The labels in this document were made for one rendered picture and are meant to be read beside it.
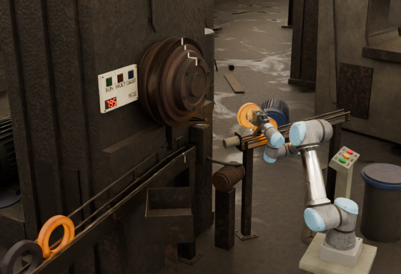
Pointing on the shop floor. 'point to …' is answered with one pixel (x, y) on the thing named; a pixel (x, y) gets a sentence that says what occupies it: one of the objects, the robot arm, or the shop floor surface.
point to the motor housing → (225, 205)
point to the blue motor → (277, 111)
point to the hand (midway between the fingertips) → (249, 112)
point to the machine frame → (93, 99)
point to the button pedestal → (343, 173)
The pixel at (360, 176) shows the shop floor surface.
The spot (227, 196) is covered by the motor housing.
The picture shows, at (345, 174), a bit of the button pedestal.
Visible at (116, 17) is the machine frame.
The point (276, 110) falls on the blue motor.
